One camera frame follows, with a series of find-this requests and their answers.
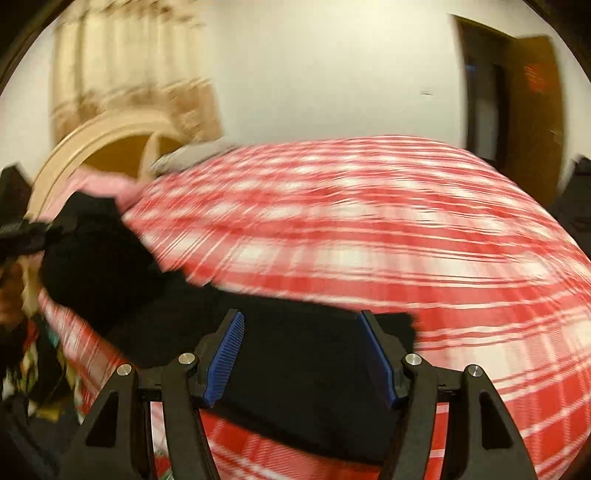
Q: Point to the striped grey pillow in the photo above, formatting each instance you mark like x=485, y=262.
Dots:
x=189, y=155

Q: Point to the beige patterned curtain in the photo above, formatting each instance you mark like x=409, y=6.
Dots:
x=112, y=55

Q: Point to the black backpack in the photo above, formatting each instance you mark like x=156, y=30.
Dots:
x=572, y=209

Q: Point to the red plaid bed cover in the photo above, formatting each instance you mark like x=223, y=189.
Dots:
x=398, y=223

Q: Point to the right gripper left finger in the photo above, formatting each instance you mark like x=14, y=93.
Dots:
x=115, y=440

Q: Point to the brown wooden door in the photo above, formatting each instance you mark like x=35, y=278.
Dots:
x=535, y=121

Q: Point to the cream round headboard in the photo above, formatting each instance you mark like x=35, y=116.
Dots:
x=124, y=141

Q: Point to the pink pillow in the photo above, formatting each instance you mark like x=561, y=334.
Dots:
x=125, y=191

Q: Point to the red door decoration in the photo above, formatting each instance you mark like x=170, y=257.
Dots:
x=535, y=78

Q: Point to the black pants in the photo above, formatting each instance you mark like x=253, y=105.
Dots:
x=292, y=370

